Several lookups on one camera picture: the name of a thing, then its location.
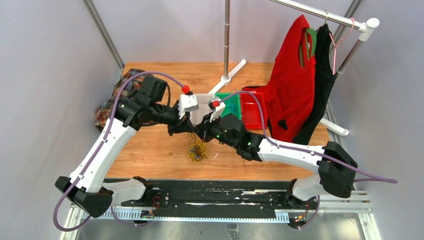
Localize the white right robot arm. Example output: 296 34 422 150
197 114 358 209

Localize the plaid shirt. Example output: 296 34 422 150
94 68 145 132

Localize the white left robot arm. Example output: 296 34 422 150
53 72 199 218

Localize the aluminium frame rail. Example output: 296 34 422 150
60 181 382 240

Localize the pink hanger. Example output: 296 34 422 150
329 17 355 76

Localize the red plastic bin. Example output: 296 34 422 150
239 91 268 130

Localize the green hanger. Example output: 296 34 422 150
299 28 317 68

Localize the red sweater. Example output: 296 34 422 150
243 15 316 143

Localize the green plastic bin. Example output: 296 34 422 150
220 94 242 120

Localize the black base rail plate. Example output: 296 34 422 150
121 179 317 219

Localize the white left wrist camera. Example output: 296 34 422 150
178 94 199 120

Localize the brown cable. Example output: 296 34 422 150
188 131 201 147

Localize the black garment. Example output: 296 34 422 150
292 23 337 145

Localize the white plastic bin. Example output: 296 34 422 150
189 93 216 126

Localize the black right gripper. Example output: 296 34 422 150
194 112 239 150

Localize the yellow cable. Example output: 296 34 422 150
187 140 209 164

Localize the silver clothes rack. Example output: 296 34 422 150
207 0 381 137

